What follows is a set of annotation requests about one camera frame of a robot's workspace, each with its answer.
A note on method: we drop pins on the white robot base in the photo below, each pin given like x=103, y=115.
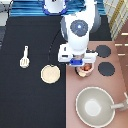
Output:
x=54, y=7

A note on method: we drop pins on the cream toy spatula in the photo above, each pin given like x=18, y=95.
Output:
x=24, y=61

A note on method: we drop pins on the white gripper blue trim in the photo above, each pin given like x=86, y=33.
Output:
x=66, y=55

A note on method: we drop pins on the black burner disc rear-right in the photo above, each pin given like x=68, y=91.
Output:
x=103, y=51

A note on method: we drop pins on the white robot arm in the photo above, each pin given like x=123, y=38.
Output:
x=75, y=29

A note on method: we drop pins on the cream round plate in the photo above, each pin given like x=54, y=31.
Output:
x=50, y=74

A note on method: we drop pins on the blue patterned cloth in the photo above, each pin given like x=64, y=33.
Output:
x=36, y=8

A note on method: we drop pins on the black table cloth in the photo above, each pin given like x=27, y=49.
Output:
x=26, y=101

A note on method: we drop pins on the pink toy stove board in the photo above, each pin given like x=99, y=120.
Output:
x=114, y=84

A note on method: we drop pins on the black burner disc front-right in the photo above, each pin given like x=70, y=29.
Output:
x=106, y=69

